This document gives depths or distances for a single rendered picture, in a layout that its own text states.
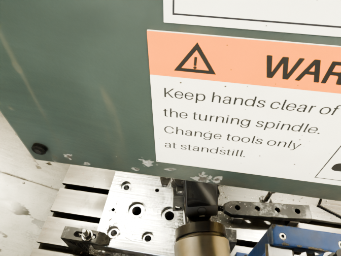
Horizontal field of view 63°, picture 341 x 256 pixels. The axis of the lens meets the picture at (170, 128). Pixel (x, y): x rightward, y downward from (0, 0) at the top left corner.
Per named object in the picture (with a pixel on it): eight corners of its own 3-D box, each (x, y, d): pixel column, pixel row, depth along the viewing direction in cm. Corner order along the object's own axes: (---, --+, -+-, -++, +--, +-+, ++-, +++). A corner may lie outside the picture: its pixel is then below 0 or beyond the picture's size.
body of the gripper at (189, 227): (168, 180, 50) (172, 251, 42) (169, 153, 43) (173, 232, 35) (211, 178, 50) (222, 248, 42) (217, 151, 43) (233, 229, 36)
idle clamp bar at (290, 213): (304, 227, 87) (313, 219, 82) (221, 222, 88) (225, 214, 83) (300, 212, 90) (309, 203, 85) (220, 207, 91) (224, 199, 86)
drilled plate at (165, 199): (197, 266, 76) (198, 261, 72) (96, 249, 79) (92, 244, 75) (203, 190, 91) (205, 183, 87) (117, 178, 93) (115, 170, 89)
